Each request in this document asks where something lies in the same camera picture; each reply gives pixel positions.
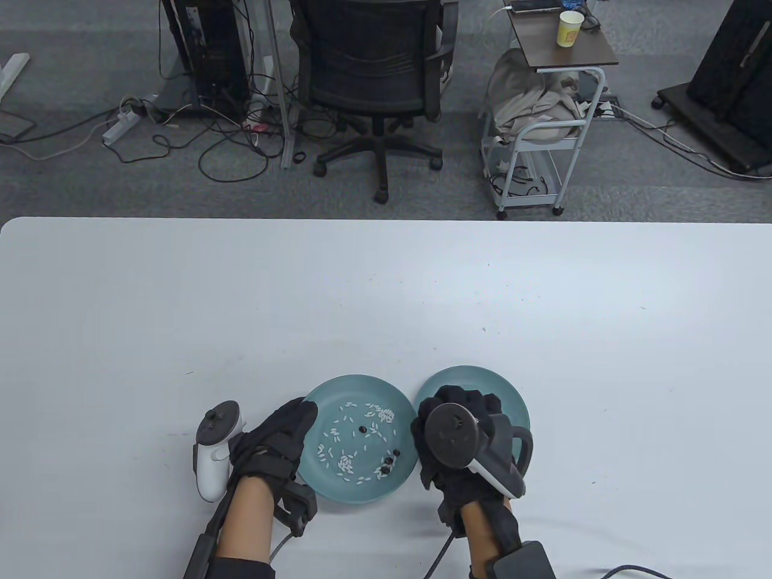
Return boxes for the person's right forearm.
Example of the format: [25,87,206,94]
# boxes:
[461,498,520,571]

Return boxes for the teal ceramic plate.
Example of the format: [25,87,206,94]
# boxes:
[415,365,533,459]
[299,374,420,504]

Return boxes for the person's right hand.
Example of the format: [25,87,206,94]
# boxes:
[411,386,522,537]

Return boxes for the white and black left controller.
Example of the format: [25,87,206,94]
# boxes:
[193,400,247,502]

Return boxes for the yellow paper cup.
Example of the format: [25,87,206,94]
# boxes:
[556,11,585,49]

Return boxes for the group of dark coffee beans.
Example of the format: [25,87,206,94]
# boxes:
[359,425,402,477]

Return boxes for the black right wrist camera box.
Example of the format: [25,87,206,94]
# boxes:
[487,541,557,579]

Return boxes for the black wheeled monitor stand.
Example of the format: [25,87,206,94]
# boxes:
[651,0,772,179]

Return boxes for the black glove sensor module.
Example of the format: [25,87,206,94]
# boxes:
[276,479,319,534]

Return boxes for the white desk foot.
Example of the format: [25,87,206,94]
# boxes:
[0,53,31,100]

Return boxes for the black camera cable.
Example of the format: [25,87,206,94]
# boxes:
[594,565,670,579]

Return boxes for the person's left forearm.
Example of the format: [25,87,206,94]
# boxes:
[216,472,279,562]

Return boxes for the white floor cable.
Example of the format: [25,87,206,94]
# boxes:
[615,106,772,180]

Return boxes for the tangle of black floor cables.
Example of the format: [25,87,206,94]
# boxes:
[115,78,320,183]

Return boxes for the beige cloth bundle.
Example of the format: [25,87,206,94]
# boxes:
[486,48,589,144]

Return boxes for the grey metal desk leg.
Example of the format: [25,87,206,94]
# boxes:
[261,0,297,169]

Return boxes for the white cart with brown top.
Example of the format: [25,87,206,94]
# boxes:
[481,0,620,220]

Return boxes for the black computer tower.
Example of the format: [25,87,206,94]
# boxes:
[162,0,253,115]

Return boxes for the black mesh office chair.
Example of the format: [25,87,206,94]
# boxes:
[288,0,460,204]

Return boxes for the person's left hand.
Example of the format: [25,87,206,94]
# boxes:
[229,397,318,507]

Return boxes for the white power strip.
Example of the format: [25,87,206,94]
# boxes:
[101,112,142,147]

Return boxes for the scattered white rice grains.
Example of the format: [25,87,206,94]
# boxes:
[317,401,399,483]

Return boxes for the black left wrist strap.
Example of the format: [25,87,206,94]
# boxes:
[211,556,277,579]

